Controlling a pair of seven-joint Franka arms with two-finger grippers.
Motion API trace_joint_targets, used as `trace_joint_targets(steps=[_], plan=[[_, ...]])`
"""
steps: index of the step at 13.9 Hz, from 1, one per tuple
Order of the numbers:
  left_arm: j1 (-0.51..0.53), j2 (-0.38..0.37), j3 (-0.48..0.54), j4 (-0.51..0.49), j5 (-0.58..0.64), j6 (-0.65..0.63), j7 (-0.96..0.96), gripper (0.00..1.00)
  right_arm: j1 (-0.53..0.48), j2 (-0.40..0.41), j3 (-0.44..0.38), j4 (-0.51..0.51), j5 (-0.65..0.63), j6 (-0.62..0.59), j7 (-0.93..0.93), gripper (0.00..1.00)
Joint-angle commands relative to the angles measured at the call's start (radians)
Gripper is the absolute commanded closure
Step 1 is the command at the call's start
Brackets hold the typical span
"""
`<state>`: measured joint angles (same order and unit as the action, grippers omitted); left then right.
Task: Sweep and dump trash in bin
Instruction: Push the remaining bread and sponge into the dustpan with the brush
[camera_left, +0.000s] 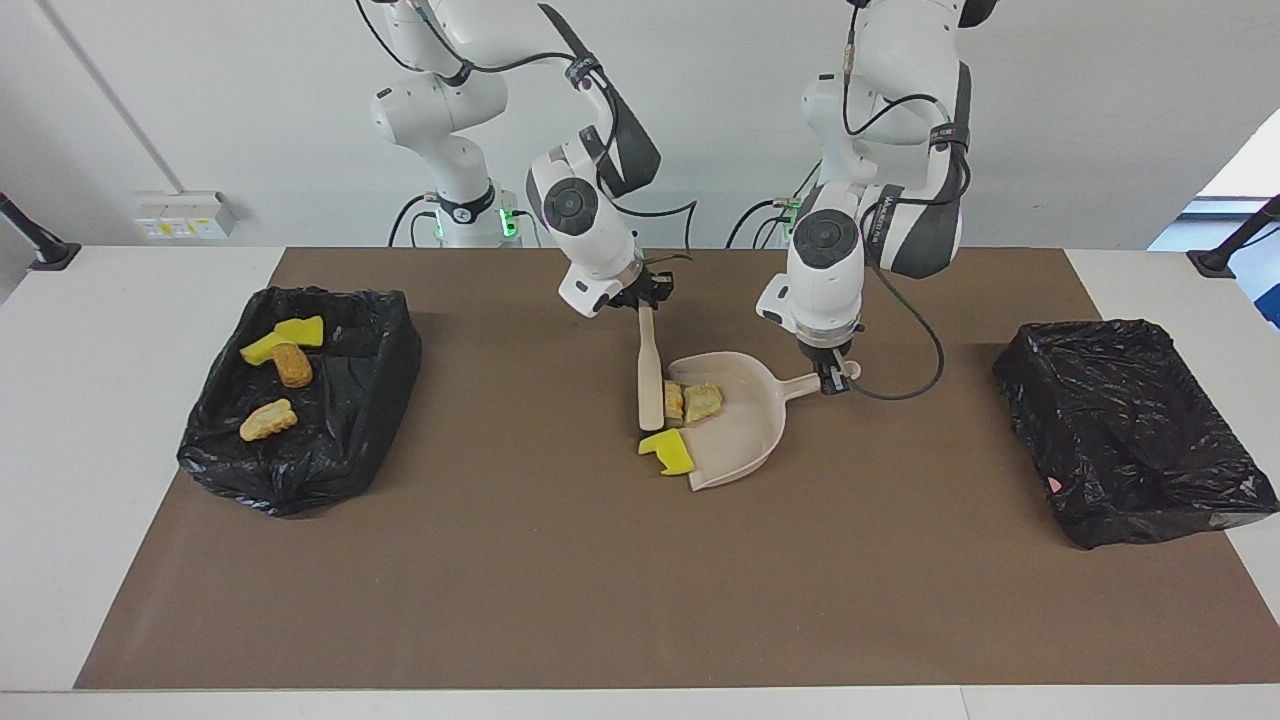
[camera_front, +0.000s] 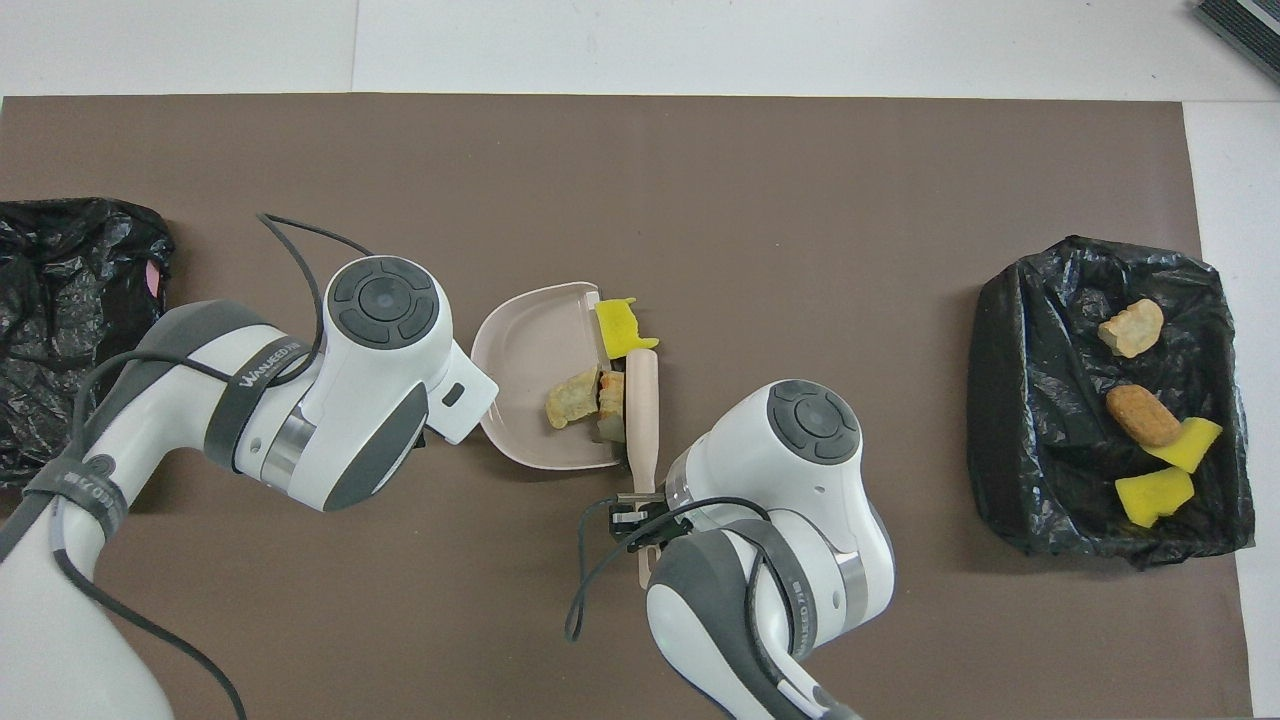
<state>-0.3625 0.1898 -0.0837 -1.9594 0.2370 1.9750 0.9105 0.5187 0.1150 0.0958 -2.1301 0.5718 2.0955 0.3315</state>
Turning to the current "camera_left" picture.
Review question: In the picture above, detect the beige plastic dustpan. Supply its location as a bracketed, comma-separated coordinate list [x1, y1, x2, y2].
[664, 350, 861, 493]

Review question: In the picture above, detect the notched yellow sponge piece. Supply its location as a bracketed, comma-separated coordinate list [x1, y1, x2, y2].
[638, 428, 696, 477]

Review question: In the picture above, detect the brown fried nugget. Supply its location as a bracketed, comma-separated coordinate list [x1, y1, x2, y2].
[272, 343, 314, 389]

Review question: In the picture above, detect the small yellow sponge piece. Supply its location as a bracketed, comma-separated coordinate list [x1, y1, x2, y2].
[240, 333, 301, 367]

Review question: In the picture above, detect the small croissant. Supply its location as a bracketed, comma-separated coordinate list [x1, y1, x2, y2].
[239, 398, 299, 442]

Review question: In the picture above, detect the bin with black bag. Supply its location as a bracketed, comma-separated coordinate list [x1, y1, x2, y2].
[177, 287, 423, 518]
[992, 320, 1280, 550]

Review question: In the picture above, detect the brown table mat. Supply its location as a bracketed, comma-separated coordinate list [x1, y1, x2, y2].
[75, 247, 1280, 691]

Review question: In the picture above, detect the black clamp stand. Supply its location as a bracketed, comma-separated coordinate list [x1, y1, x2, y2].
[1187, 195, 1280, 279]
[0, 192, 82, 272]

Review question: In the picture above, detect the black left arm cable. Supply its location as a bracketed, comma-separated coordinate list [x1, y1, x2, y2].
[840, 0, 969, 402]

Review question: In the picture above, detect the black left base cable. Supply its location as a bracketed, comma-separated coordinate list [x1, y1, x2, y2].
[725, 160, 823, 249]

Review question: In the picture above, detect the black base cable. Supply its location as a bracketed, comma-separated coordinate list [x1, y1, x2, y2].
[388, 193, 542, 249]
[725, 160, 823, 249]

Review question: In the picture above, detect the black right base cable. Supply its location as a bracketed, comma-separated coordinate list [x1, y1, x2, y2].
[388, 193, 542, 249]

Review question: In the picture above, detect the white wall socket box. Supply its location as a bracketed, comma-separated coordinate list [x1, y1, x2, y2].
[133, 191, 237, 241]

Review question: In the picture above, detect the white wall conduit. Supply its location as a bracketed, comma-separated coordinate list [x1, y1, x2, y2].
[40, 0, 186, 194]

